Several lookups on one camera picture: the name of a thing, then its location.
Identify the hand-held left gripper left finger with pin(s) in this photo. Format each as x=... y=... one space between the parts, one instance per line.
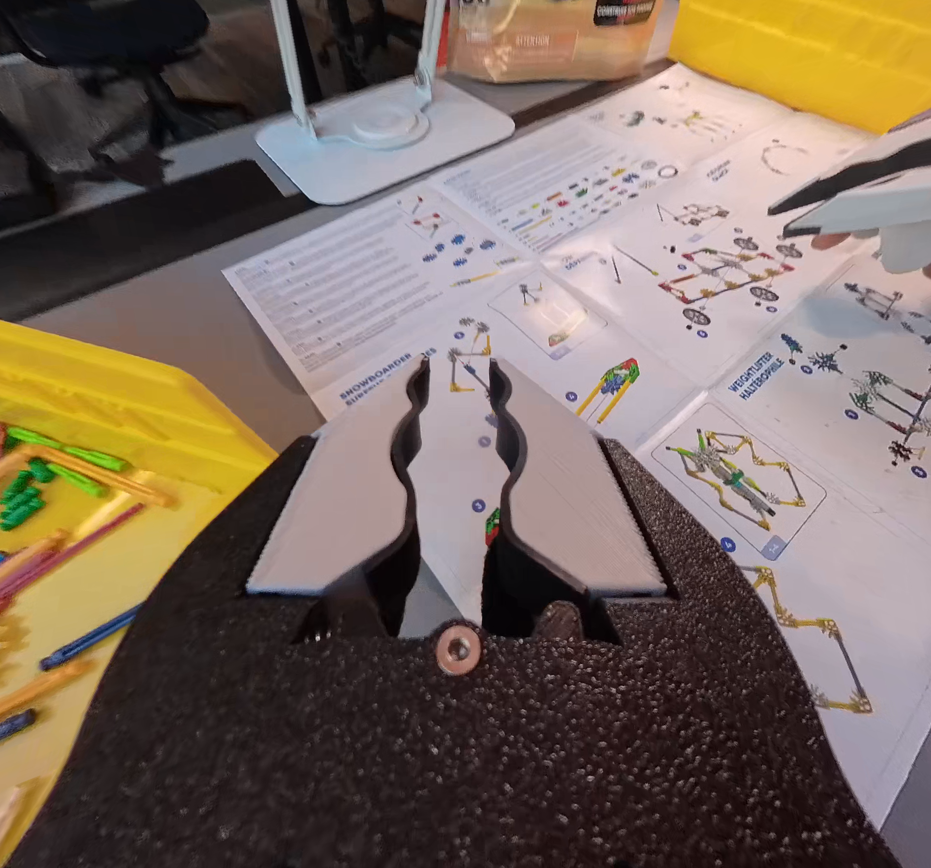
x=328 y=519

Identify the black office chair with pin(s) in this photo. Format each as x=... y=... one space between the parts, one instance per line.
x=102 y=17

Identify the yellow plastic bin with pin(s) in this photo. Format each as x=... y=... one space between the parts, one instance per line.
x=146 y=403
x=786 y=24

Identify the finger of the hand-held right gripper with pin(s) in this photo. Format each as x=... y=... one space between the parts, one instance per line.
x=909 y=138
x=888 y=211

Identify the white instruction sheet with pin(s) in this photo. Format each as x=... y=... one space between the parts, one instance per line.
x=364 y=272

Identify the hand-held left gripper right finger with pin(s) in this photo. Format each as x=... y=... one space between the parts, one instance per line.
x=582 y=519

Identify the pile of colourful building pieces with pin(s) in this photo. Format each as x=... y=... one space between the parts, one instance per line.
x=66 y=454

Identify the toy set cardboard box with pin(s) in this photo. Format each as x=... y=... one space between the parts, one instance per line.
x=495 y=24

